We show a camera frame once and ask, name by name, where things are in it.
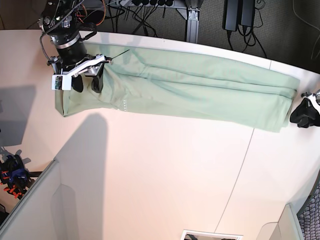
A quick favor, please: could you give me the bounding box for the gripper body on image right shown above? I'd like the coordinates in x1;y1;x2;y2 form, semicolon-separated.
300;91;320;110

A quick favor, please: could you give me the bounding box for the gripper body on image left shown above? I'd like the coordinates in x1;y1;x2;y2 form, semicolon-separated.
51;54;112;77

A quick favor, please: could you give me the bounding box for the light green T-shirt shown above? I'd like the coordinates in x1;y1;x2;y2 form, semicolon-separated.
55;43;300;132

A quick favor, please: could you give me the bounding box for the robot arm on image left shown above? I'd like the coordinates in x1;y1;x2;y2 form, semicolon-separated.
38;0;112;94

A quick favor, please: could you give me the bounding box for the black power strip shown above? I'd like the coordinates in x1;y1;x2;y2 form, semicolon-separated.
110;0;187;9

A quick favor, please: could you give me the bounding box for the black power brick pair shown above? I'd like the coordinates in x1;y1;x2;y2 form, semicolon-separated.
222;0;255;32

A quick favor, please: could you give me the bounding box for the blue black clamp pile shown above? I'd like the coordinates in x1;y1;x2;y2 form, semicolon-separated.
0;154;32;200

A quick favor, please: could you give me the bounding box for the grey partition panel right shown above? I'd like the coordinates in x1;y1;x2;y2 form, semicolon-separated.
256;203;304;240

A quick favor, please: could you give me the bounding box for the grey partition panel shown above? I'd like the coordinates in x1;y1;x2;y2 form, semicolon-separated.
0;160;80;240
256;203;304;240

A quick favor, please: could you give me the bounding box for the grey partition panel left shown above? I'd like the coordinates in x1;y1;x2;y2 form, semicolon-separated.
0;160;80;240

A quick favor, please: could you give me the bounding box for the white framed floor opening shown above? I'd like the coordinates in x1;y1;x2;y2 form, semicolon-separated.
180;230;243;240

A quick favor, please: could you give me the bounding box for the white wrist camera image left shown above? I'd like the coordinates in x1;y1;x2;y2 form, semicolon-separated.
51;74;72;91

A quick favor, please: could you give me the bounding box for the white cable on floor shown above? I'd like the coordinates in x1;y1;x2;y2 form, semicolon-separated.
291;0;320;61

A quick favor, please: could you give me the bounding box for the aluminium frame post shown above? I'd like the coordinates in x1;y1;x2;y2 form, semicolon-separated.
176;0;204;44

